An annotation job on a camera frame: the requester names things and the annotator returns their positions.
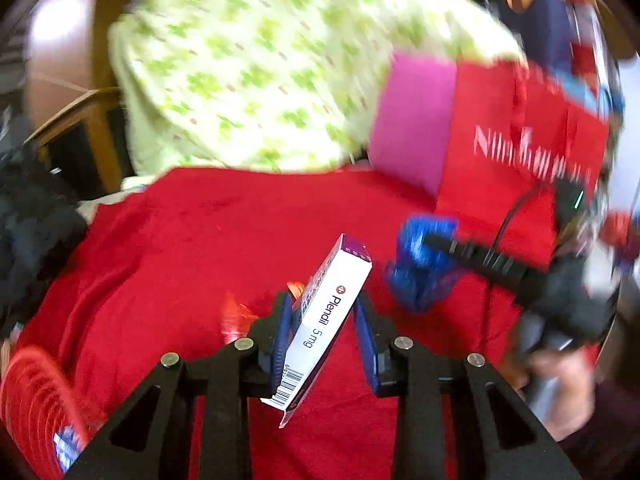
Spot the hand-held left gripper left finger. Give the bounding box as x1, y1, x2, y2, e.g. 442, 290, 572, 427
65, 290, 296, 480

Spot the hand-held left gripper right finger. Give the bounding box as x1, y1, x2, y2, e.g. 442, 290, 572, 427
352, 292, 583, 480

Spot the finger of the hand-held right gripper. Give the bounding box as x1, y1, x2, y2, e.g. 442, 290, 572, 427
424, 232, 551, 307

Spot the red wrapper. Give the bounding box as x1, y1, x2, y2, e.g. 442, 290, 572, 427
220, 292, 258, 341

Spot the white medicine box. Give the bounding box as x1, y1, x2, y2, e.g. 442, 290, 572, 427
260, 233, 373, 428

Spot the blue wrapper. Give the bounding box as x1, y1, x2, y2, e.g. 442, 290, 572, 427
384, 214, 466, 313

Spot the white and blue packet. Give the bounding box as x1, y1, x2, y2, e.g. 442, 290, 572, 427
52, 427, 83, 471

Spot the red plastic mesh basket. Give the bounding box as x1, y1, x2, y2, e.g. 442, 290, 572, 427
0, 345, 93, 480

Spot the person's right forearm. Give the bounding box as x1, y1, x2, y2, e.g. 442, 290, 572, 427
555, 380, 636, 480

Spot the person's right hand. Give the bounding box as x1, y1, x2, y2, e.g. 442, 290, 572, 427
502, 345, 598, 441

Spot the red paper bag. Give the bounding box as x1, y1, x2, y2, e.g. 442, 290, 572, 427
435, 60, 611, 271

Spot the red blanket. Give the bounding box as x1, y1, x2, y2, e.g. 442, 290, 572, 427
10, 165, 601, 480

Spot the pink box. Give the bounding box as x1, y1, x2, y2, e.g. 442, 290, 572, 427
367, 52, 458, 196

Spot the navy bag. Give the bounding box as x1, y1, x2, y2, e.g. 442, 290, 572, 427
515, 0, 573, 68

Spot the green clover print quilt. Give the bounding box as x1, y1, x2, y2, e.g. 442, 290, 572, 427
107, 0, 526, 176

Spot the black puffy jacket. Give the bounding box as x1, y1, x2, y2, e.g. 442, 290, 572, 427
0, 110, 88, 331

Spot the black cable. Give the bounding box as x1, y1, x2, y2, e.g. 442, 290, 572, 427
482, 182, 551, 321

